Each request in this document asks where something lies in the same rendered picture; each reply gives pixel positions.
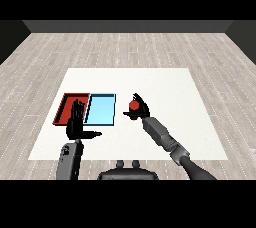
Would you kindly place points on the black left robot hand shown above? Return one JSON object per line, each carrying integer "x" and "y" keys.
{"x": 74, "y": 128}

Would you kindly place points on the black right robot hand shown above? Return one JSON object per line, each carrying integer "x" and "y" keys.
{"x": 144, "y": 108}

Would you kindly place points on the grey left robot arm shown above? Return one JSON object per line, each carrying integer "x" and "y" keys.
{"x": 69, "y": 161}

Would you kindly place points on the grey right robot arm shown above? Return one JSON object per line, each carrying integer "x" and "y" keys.
{"x": 170, "y": 145}

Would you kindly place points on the small red can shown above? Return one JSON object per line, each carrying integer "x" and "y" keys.
{"x": 134, "y": 106}

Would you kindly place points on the shallow red open box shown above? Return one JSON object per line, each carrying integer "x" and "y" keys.
{"x": 66, "y": 108}

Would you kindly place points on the shallow light blue open box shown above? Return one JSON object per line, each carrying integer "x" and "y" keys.
{"x": 100, "y": 109}

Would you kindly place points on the dark grey robot body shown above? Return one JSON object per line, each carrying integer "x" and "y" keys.
{"x": 128, "y": 172}

